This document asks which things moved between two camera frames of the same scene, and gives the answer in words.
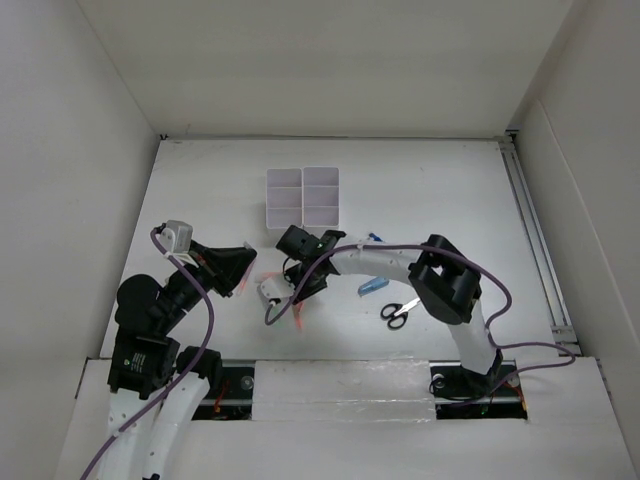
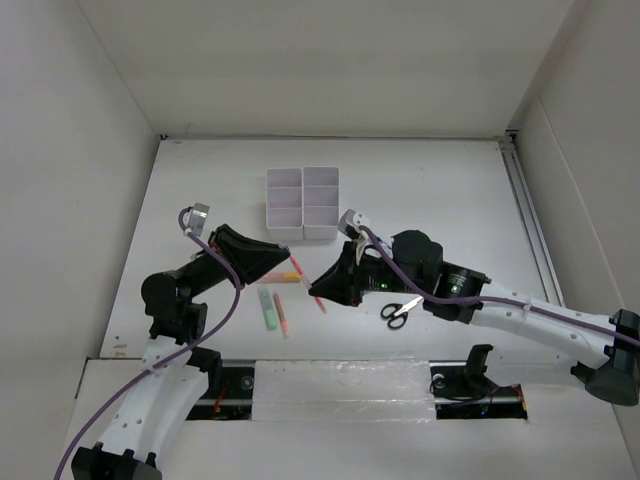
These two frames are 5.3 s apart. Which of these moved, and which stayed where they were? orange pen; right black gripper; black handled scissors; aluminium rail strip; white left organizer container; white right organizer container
Moved: orange pen; right black gripper
Stayed: black handled scissors; white right organizer container; white left organizer container; aluminium rail strip
